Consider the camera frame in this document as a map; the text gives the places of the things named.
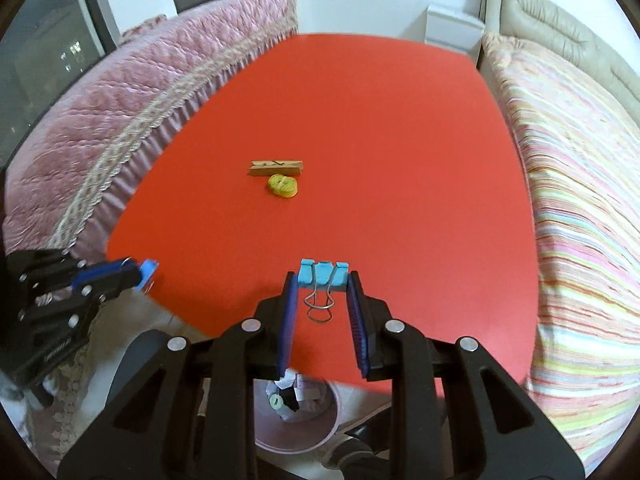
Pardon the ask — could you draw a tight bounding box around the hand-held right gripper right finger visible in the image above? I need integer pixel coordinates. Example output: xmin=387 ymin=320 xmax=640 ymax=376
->
xmin=347 ymin=270 xmax=586 ymax=480

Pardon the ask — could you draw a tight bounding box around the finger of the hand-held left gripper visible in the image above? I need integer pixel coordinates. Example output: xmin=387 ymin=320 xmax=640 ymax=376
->
xmin=82 ymin=264 xmax=142 ymax=307
xmin=71 ymin=258 xmax=135 ymax=292

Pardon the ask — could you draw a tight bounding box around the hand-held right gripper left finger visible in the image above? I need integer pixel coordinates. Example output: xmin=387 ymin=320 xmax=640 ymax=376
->
xmin=57 ymin=270 xmax=297 ymax=480

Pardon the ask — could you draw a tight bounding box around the blue binder clip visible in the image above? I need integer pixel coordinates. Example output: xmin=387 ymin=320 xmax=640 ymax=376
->
xmin=296 ymin=258 xmax=350 ymax=322
xmin=135 ymin=258 xmax=160 ymax=293

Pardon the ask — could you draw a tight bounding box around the white paper carton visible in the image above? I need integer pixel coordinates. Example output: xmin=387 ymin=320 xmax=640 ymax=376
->
xmin=272 ymin=371 xmax=326 ymax=403

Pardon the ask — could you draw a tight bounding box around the pink round bin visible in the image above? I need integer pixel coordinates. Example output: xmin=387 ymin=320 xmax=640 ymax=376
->
xmin=252 ymin=374 xmax=347 ymax=455

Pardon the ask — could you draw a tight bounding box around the black shoe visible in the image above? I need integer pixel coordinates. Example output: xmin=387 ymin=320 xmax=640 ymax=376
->
xmin=342 ymin=407 xmax=398 ymax=480

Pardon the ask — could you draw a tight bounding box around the yellow tape roll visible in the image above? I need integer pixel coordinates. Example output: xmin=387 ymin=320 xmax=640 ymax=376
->
xmin=267 ymin=174 xmax=299 ymax=199

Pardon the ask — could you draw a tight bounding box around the wooden clothespin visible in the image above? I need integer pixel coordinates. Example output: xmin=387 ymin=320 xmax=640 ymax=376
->
xmin=249 ymin=159 xmax=304 ymax=177

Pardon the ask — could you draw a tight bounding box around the pink quilted sofa cover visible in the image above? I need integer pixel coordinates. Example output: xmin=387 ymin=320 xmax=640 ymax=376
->
xmin=0 ymin=0 xmax=301 ymax=461

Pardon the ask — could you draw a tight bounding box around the large dark glass door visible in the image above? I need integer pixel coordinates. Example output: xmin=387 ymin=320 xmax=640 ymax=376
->
xmin=0 ymin=0 xmax=118 ymax=167

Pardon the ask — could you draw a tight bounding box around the pink patterned cushion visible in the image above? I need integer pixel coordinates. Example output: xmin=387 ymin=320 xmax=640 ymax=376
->
xmin=120 ymin=14 xmax=168 ymax=43

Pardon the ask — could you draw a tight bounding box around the white nightstand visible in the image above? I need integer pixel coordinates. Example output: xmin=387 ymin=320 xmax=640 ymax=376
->
xmin=425 ymin=4 xmax=485 ymax=58

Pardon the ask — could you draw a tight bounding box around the beige padded headboard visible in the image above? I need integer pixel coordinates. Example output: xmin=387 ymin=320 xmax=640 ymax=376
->
xmin=479 ymin=0 xmax=640 ymax=141

